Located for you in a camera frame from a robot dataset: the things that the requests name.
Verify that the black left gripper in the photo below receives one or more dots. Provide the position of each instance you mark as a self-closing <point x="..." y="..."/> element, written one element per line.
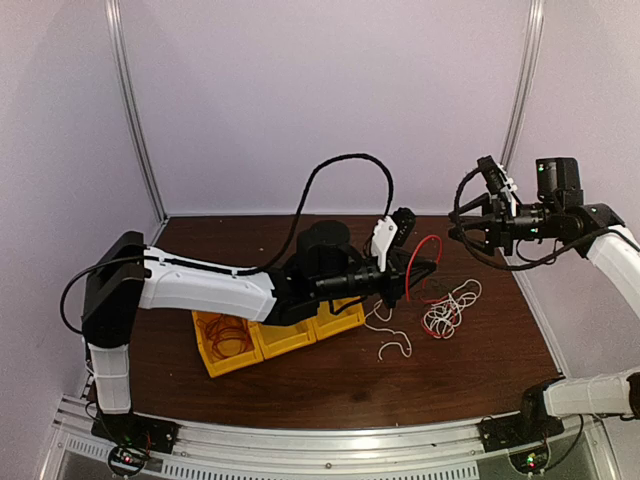
<point x="395" y="284"/>

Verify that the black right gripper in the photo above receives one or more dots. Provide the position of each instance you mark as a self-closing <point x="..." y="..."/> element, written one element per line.
<point x="497" y="227"/>

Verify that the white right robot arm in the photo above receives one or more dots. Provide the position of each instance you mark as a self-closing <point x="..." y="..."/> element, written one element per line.
<point x="598" y="235"/>

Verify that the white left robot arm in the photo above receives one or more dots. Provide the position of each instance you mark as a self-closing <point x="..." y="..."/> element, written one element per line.
<point x="324" y="268"/>

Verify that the yellow middle bin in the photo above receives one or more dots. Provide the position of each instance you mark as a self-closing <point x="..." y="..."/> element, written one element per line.
<point x="274" y="341"/>

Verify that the yellow bin near front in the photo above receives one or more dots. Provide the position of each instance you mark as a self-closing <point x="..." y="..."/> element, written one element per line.
<point x="225" y="343"/>

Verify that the right controller board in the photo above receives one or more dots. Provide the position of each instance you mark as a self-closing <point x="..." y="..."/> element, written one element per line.
<point x="529" y="461"/>

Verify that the controller board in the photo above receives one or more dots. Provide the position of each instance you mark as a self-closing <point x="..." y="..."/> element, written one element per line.
<point x="529" y="461"/>
<point x="126" y="462"/>

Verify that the left controller board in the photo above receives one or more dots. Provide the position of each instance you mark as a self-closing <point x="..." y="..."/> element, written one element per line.
<point x="126" y="462"/>

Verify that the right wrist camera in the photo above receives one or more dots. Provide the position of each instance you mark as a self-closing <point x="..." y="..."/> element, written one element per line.
<point x="499" y="184"/>

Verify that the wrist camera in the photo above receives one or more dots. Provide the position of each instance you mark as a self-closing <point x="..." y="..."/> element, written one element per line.
<point x="499" y="184"/>
<point x="389" y="232"/>

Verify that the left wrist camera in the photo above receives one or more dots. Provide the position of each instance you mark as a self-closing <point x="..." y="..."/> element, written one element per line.
<point x="389" y="232"/>

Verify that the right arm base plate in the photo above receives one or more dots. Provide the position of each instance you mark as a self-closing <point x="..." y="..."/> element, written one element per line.
<point x="507" y="432"/>

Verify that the aluminium front rail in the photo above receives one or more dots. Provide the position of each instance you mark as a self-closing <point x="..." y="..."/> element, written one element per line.
<point x="439" y="451"/>

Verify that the aluminium corner post right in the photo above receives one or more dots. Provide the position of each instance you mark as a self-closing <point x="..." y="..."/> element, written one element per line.
<point x="529" y="60"/>

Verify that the aluminium corner post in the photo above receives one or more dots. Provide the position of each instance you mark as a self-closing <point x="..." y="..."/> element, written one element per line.
<point x="131" y="111"/>
<point x="529" y="60"/>

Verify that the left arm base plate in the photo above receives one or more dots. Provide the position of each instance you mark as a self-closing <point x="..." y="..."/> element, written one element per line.
<point x="140" y="432"/>

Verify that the aluminium corner post left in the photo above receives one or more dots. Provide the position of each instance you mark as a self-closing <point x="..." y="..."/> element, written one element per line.
<point x="131" y="111"/>

